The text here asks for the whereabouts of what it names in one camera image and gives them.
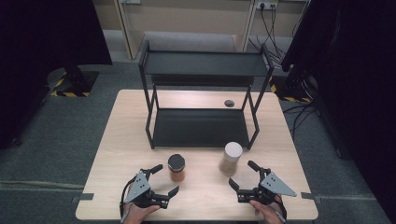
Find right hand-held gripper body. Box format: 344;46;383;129
236;172;298;206

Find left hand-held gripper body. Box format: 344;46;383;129
123;170;171;210

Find black-lidded jar of orange powder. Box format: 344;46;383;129
167;153;187;183

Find white-lidded jar of beige powder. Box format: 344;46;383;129
218;141;244;177

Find black two-tier metal shelf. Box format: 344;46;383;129
138;39;276;150

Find person's left hand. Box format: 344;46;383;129
121;203;162;224

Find person's right hand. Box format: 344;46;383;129
248;199;286;224

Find grey tape strip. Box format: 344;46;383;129
70;192;95;203
300;191;322;204

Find stand base with hazard stripes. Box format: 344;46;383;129
46;66;100;98
269;73;314;104

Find black curtain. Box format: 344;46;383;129
281;0;396;224
0;0;113;150

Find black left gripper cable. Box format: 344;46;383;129
119;175;138;218

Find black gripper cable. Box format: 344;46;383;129
274;195;288;220
119;175;138;218

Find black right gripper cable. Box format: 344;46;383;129
274;195;288;220

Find black cables on floor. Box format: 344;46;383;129
281;102;318;141

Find black cables from wall socket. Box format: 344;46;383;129
248;3;300;68

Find white wall socket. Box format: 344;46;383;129
255;0;279;10

